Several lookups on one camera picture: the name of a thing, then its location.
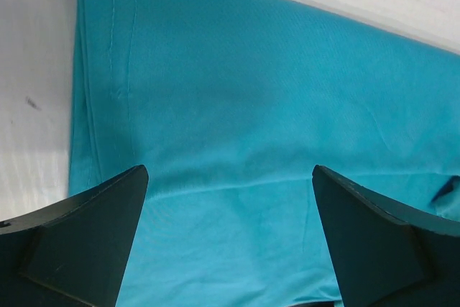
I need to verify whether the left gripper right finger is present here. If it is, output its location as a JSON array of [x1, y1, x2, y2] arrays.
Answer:
[[312, 165, 459, 307]]

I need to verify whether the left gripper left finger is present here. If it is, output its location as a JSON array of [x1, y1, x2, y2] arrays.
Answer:
[[1, 165, 149, 306]]

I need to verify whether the teal t-shirt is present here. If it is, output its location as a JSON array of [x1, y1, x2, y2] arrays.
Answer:
[[69, 0, 459, 306]]

